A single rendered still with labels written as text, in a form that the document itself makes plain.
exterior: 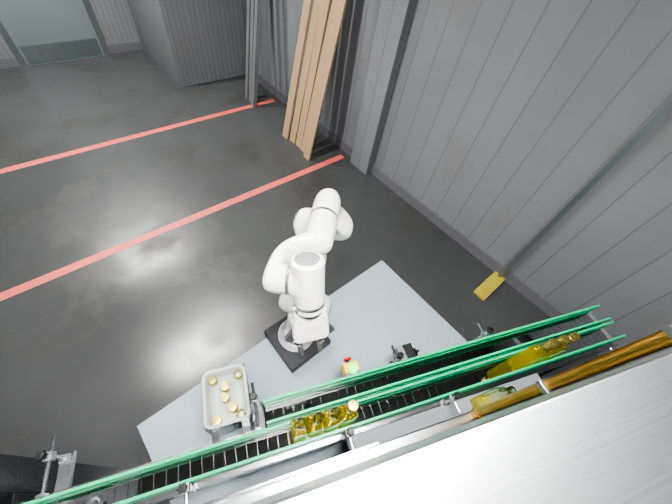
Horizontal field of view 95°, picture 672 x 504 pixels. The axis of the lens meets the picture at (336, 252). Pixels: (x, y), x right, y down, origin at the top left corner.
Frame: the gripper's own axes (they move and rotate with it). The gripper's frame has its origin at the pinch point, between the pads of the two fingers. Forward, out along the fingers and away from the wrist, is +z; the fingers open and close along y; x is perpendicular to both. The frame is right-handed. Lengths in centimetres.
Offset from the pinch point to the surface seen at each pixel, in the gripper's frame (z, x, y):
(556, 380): -25, -40, 36
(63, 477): 48, 9, -83
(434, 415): 52, -7, 50
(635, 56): -74, 88, 214
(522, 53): -74, 146, 189
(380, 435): 52, -8, 25
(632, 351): -40, -46, 36
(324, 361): 66, 42, 16
